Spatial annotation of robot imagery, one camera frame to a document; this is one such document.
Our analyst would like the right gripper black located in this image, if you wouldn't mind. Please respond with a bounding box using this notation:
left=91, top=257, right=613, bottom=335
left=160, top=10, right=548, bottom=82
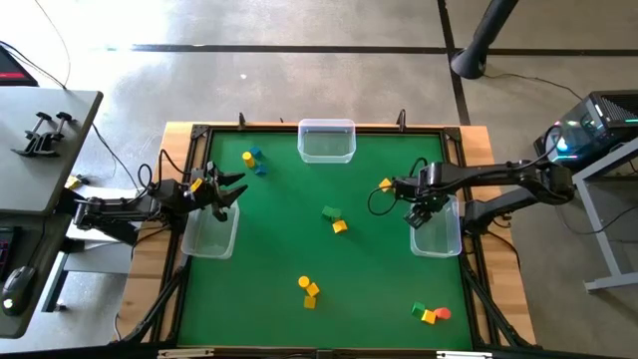
left=393, top=162, right=450, bottom=231

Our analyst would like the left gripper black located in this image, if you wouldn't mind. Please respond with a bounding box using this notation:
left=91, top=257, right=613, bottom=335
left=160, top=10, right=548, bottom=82
left=198, top=162, right=249, bottom=223

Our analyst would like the clear plastic bin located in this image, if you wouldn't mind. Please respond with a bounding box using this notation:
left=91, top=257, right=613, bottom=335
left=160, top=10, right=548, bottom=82
left=297, top=118, right=358, bottom=165
left=180, top=198, right=241, bottom=260
left=409, top=193, right=463, bottom=259

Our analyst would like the green felt mat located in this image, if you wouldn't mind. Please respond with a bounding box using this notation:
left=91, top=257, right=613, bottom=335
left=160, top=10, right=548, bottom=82
left=177, top=130, right=474, bottom=350

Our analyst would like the black stand pole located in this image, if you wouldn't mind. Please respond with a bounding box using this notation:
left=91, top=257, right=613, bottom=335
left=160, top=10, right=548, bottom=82
left=450, top=0, right=520, bottom=81

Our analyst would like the grey desk top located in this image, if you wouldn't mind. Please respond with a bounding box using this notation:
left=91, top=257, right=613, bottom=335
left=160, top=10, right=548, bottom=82
left=0, top=87, right=105, bottom=215

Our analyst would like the black screw clamp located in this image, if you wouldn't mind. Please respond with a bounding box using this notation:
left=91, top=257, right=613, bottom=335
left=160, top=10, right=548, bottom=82
left=30, top=111, right=75, bottom=159
left=10, top=111, right=54, bottom=158

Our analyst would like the dark desk top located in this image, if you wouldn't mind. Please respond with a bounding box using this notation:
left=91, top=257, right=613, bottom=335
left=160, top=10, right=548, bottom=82
left=0, top=212, right=74, bottom=340

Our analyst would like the glass computer case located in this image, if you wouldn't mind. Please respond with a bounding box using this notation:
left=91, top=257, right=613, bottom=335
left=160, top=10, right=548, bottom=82
left=532, top=89, right=638, bottom=174

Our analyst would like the black keyboard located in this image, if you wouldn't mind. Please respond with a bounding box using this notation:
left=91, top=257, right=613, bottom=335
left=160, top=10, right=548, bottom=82
left=0, top=226, right=19, bottom=281

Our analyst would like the black computer mouse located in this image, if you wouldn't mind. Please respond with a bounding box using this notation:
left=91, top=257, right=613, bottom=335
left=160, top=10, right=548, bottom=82
left=0, top=264, right=38, bottom=318

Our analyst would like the black monitor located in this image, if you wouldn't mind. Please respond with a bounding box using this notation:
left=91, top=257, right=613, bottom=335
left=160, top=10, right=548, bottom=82
left=0, top=43, right=40, bottom=89

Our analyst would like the black floor cable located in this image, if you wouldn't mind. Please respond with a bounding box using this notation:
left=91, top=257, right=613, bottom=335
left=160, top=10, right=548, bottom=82
left=482, top=72, right=585, bottom=103
left=91, top=123, right=141, bottom=191

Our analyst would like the white metal base plate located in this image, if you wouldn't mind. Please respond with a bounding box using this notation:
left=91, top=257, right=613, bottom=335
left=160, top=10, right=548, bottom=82
left=49, top=186, right=151, bottom=313

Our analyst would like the silver metal bracket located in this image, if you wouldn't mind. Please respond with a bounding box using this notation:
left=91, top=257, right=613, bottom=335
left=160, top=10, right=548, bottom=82
left=436, top=350, right=493, bottom=359
left=157, top=348, right=215, bottom=359

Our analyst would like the white metal table frame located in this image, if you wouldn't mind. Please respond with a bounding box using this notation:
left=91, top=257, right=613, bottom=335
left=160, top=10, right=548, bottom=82
left=570, top=137, right=638, bottom=293

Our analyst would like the black monitor cable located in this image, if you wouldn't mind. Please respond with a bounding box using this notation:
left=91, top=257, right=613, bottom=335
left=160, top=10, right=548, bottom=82
left=0, top=40, right=68, bottom=91

